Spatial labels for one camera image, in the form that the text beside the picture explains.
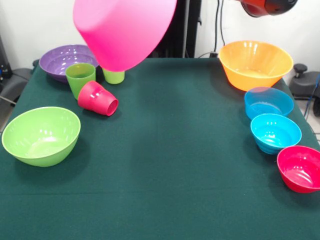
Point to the red cup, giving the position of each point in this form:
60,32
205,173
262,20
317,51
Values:
96,100

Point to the pink bowl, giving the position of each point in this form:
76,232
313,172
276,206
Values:
122,35

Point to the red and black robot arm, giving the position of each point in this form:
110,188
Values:
262,6

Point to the light green cup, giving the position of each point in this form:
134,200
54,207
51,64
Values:
113,77

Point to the dark green table cloth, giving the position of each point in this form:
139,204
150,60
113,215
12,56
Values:
160,187

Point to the dark green cup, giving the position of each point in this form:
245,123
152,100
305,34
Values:
77,80

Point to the orange bowl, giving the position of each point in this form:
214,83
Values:
255,82

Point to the translucent blue bowl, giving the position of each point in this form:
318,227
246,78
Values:
270,100

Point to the turquoise bowl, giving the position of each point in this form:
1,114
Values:
275,135

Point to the purple bowl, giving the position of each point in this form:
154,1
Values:
57,62

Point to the green bowl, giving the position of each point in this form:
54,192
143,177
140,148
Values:
40,147

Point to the red bowl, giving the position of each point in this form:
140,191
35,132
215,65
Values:
300,170

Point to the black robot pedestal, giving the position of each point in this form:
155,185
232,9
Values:
180,35

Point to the dark grey pedestal leg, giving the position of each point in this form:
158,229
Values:
15,82
305,85

